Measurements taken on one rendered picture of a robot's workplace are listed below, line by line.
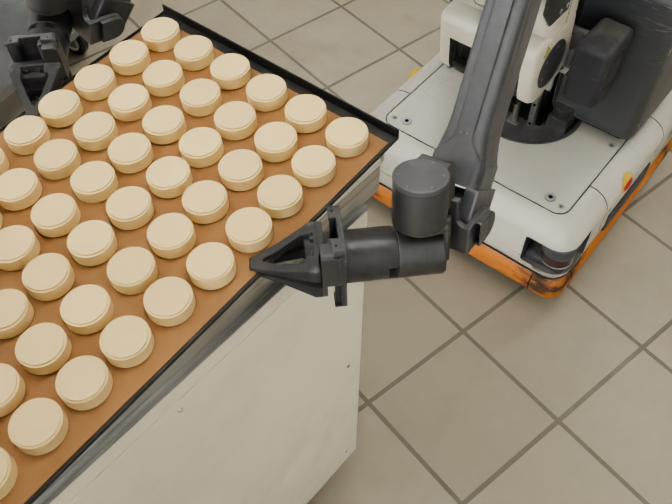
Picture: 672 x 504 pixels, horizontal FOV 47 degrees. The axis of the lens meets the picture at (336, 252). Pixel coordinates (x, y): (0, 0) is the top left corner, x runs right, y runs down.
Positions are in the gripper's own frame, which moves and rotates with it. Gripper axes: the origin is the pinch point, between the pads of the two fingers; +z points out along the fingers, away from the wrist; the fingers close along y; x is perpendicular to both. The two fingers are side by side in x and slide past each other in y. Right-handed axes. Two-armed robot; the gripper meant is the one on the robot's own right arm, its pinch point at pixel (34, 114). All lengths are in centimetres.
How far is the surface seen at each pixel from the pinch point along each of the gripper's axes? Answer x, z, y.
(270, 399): 24.7, 26.3, -32.5
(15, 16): -49, -136, -80
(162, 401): 14.5, 36.0, -10.5
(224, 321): 21.7, 27.9, -8.5
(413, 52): 74, -124, -99
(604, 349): 100, -9, -97
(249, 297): 24.7, 25.1, -8.4
